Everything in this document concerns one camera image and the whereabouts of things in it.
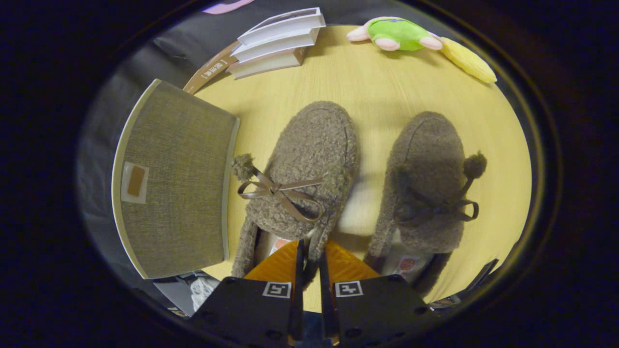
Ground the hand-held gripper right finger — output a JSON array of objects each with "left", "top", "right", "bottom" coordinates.
[{"left": 318, "top": 240, "right": 437, "bottom": 347}]

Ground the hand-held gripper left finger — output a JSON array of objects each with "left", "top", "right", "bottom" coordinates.
[{"left": 190, "top": 239, "right": 306, "bottom": 346}]

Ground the grey fabric storage box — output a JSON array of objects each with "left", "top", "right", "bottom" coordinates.
[{"left": 112, "top": 79, "right": 240, "bottom": 280}]

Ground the brown fuzzy shoe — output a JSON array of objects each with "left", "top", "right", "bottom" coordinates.
[
  {"left": 231, "top": 101, "right": 361, "bottom": 278},
  {"left": 363, "top": 111, "right": 488, "bottom": 295}
]

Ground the white crumpled cloth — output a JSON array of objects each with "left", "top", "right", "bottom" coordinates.
[{"left": 190, "top": 277, "right": 219, "bottom": 311}]

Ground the grey flat object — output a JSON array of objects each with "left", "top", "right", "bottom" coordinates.
[{"left": 154, "top": 278, "right": 195, "bottom": 316}]

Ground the green and pink plush toy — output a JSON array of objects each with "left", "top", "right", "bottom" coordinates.
[{"left": 346, "top": 17, "right": 443, "bottom": 52}]

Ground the white portrait cover book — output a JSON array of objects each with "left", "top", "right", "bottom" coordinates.
[{"left": 237, "top": 7, "right": 326, "bottom": 48}]

